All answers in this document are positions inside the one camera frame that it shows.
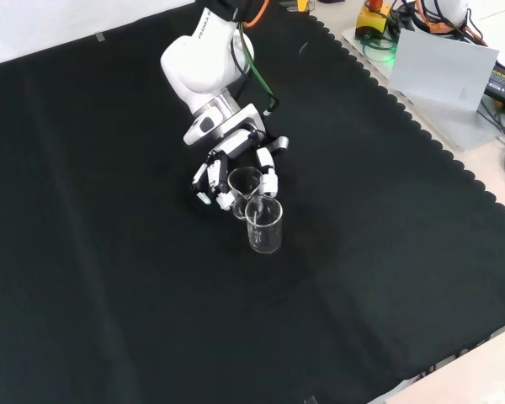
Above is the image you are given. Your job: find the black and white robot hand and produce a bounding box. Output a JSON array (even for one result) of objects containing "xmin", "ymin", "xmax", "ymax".
[{"xmin": 189, "ymin": 127, "xmax": 290, "ymax": 211}]

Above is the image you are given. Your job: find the clear glass beaker with print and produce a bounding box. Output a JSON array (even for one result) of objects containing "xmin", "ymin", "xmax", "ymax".
[{"xmin": 226, "ymin": 165, "xmax": 264, "ymax": 221}]

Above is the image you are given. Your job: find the black bench cloth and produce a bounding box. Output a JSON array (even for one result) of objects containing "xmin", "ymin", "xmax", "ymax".
[{"xmin": 0, "ymin": 0, "xmax": 505, "ymax": 404}]

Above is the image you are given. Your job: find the hex key set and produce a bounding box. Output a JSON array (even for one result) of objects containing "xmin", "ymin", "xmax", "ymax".
[{"xmin": 279, "ymin": 0, "xmax": 316, "ymax": 13}]

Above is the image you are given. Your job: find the yellow stop button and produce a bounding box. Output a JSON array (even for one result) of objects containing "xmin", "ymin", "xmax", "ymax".
[{"xmin": 354, "ymin": 0, "xmax": 391, "ymax": 40}]

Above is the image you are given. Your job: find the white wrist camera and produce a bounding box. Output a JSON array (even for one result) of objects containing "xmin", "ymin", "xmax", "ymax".
[{"xmin": 183, "ymin": 109, "xmax": 221, "ymax": 146}]

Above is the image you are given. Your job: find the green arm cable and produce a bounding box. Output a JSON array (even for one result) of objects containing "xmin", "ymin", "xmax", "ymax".
[{"xmin": 234, "ymin": 24, "xmax": 281, "ymax": 113}]

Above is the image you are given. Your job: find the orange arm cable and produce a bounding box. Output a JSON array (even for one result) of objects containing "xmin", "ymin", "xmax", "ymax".
[{"xmin": 240, "ymin": 0, "xmax": 271, "ymax": 29}]

